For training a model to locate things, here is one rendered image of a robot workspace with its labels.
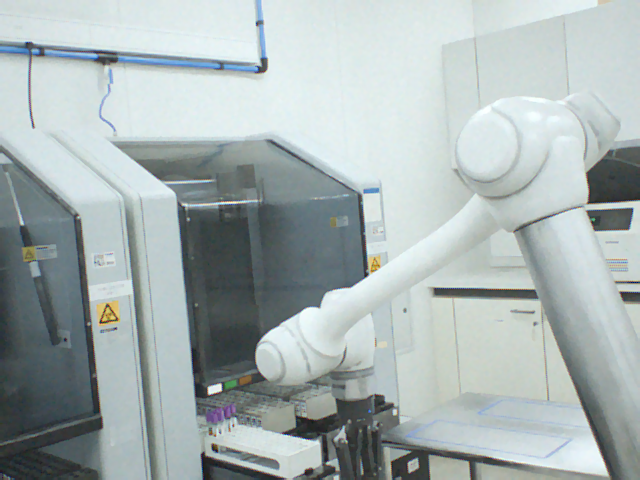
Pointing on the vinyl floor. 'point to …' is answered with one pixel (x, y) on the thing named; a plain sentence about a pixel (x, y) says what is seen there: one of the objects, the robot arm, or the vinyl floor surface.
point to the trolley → (502, 436)
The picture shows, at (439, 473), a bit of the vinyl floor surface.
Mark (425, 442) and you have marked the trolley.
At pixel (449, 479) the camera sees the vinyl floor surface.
